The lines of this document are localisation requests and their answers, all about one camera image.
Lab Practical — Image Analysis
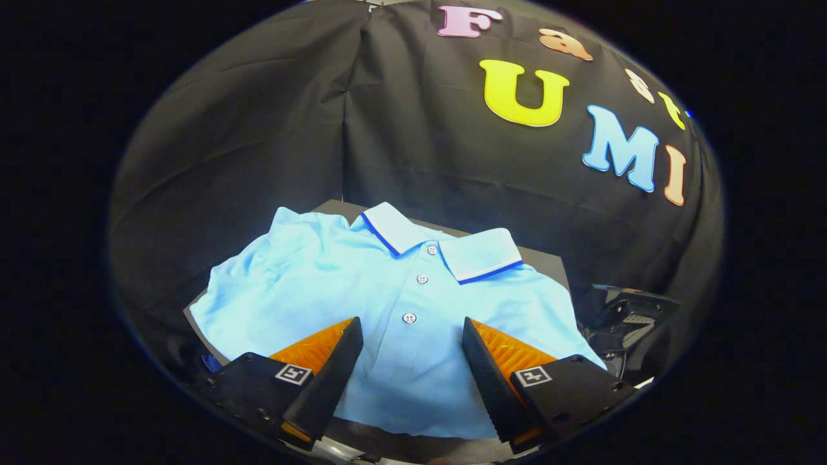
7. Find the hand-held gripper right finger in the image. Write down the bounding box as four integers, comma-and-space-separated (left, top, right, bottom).
462, 316, 640, 453

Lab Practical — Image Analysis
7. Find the grey washing machine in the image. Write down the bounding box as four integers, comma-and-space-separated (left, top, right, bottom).
577, 283, 680, 385

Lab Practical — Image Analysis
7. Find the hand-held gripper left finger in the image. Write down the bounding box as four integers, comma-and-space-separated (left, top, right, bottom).
194, 316, 364, 451

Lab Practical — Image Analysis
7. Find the dark glass washing machine lid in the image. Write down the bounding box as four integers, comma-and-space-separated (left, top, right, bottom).
589, 283, 680, 324

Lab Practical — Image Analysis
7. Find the dark cabinet with beige door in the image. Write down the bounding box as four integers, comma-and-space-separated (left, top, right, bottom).
183, 199, 572, 453

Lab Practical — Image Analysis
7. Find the light blue polo shirt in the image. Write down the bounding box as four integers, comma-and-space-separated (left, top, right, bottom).
189, 201, 608, 440

